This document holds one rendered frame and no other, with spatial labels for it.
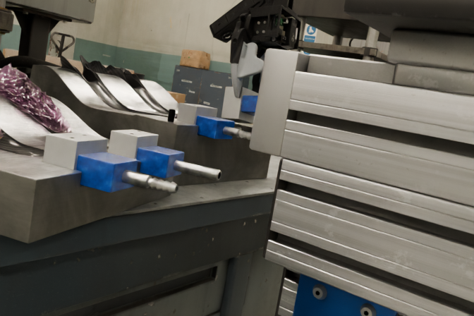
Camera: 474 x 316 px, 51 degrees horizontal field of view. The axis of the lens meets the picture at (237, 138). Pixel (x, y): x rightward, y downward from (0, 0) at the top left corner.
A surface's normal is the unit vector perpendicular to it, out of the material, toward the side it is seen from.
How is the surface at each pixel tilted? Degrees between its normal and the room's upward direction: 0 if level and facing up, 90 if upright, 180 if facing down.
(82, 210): 90
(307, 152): 90
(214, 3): 90
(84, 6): 90
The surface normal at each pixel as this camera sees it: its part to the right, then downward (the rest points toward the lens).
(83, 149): 0.93, 0.19
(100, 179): -0.33, 0.04
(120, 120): -0.58, -0.01
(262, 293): 0.79, 0.20
